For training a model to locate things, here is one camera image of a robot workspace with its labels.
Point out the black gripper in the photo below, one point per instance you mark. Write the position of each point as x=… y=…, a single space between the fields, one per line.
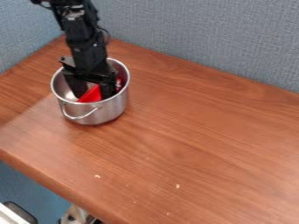
x=86 y=66

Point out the red plastic block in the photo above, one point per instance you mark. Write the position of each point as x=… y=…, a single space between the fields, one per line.
x=93 y=95

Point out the metal pot with handle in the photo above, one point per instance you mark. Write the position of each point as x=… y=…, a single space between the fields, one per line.
x=90 y=113

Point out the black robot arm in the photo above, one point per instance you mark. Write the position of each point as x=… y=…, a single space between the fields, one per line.
x=76 y=17

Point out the white object under table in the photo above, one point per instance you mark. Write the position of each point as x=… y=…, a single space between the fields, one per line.
x=77 y=216

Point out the black and silver equipment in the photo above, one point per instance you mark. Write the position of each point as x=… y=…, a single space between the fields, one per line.
x=12 y=214

